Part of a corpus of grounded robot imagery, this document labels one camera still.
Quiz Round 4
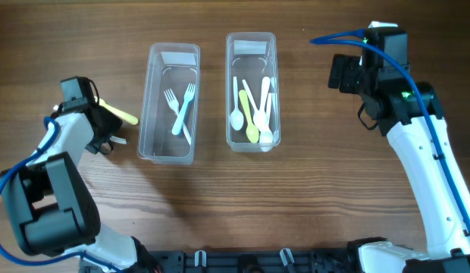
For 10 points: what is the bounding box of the beige plastic fork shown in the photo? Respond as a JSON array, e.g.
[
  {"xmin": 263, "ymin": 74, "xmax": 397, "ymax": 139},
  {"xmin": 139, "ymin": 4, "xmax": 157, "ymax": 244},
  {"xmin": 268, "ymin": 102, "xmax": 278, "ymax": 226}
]
[{"xmin": 95, "ymin": 96, "xmax": 139, "ymax": 126}]

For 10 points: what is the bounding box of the clear plastic fork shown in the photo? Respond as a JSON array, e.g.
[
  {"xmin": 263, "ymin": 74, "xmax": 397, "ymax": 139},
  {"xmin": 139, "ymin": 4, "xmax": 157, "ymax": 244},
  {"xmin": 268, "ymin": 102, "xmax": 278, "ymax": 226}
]
[{"xmin": 164, "ymin": 89, "xmax": 192, "ymax": 146}]

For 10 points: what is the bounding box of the white plastic fork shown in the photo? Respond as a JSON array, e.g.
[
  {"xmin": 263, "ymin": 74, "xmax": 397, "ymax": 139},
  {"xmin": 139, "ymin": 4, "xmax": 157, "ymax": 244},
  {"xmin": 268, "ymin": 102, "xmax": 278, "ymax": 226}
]
[
  {"xmin": 171, "ymin": 83, "xmax": 195, "ymax": 136},
  {"xmin": 110, "ymin": 136, "xmax": 127, "ymax": 145}
]

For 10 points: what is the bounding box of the white plastic spoon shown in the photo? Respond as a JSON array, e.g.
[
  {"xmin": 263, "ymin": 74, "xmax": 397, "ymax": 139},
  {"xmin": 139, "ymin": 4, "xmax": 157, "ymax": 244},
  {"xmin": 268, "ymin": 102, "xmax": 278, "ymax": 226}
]
[
  {"xmin": 230, "ymin": 77, "xmax": 244, "ymax": 130},
  {"xmin": 242, "ymin": 80, "xmax": 263, "ymax": 130},
  {"xmin": 254, "ymin": 77, "xmax": 271, "ymax": 131},
  {"xmin": 259, "ymin": 93, "xmax": 274, "ymax": 145}
]

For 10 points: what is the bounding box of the yellow plastic spoon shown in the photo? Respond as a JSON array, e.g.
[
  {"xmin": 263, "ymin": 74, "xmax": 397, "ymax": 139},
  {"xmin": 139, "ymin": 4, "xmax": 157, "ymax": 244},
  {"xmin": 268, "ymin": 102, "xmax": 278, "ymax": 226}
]
[{"xmin": 239, "ymin": 89, "xmax": 259, "ymax": 143}]

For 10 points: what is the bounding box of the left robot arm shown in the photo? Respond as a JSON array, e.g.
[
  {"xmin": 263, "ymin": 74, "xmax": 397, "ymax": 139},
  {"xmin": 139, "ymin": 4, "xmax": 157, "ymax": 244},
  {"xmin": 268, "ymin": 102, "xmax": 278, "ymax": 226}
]
[{"xmin": 0, "ymin": 102, "xmax": 163, "ymax": 272}]

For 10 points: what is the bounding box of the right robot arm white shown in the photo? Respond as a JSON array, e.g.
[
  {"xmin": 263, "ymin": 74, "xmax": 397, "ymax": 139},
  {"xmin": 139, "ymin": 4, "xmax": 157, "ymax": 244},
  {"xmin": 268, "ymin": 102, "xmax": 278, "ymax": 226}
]
[{"xmin": 328, "ymin": 55, "xmax": 470, "ymax": 272}]

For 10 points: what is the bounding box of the clear plastic container left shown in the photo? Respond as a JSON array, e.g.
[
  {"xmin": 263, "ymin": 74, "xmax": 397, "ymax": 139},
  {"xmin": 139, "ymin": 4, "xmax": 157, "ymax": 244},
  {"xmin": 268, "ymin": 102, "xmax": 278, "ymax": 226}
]
[{"xmin": 138, "ymin": 42, "xmax": 201, "ymax": 165}]

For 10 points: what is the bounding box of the clear plastic container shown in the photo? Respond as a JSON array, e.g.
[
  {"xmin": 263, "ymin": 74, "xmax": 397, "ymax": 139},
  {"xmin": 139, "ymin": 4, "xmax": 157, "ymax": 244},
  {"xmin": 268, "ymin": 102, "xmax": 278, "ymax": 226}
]
[
  {"xmin": 225, "ymin": 32, "xmax": 281, "ymax": 152},
  {"xmin": 138, "ymin": 42, "xmax": 201, "ymax": 165}
]

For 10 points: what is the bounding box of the clear plastic container right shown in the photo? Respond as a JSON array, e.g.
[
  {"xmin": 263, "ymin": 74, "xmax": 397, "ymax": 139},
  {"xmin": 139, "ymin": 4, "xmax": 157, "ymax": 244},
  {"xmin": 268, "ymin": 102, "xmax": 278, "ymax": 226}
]
[{"xmin": 225, "ymin": 32, "xmax": 281, "ymax": 152}]

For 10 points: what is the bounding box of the blue cable left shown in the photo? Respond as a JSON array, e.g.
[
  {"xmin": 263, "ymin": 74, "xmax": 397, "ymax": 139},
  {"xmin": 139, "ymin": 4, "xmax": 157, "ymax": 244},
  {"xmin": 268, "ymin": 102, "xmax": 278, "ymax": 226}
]
[{"xmin": 0, "ymin": 116, "xmax": 122, "ymax": 273}]

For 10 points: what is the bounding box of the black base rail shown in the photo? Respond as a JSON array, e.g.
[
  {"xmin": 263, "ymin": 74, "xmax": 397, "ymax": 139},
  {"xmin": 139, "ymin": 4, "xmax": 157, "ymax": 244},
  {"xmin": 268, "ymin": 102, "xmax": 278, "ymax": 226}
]
[{"xmin": 151, "ymin": 248, "xmax": 354, "ymax": 273}]

